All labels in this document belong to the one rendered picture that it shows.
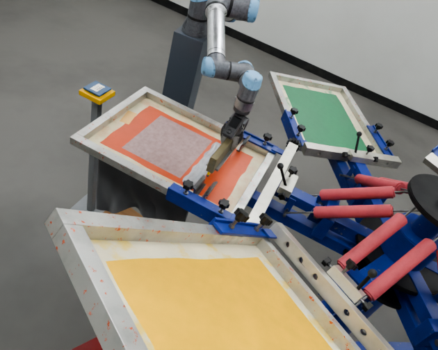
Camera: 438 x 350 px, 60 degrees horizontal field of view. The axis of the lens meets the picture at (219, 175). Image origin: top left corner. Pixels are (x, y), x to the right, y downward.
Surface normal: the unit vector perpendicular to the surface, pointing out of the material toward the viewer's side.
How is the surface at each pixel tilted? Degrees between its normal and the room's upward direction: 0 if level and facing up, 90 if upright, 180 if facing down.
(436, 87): 90
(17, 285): 0
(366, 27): 90
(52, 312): 0
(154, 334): 32
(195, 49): 90
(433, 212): 0
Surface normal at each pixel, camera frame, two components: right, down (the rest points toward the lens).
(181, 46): -0.29, 0.59
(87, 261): 0.63, -0.73
